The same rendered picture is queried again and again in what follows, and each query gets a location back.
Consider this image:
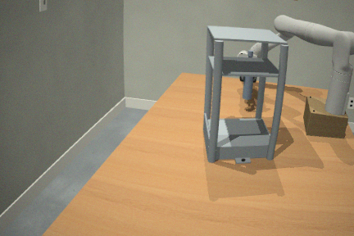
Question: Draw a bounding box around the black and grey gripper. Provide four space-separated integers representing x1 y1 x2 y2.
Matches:
238 52 256 83

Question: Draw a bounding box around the grey shelving unit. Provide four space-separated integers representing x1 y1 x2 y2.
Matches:
203 26 288 164

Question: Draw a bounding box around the dark grey cylinder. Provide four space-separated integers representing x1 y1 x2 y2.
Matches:
243 50 253 100

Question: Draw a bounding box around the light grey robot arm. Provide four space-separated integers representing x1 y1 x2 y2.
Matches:
274 15 354 116

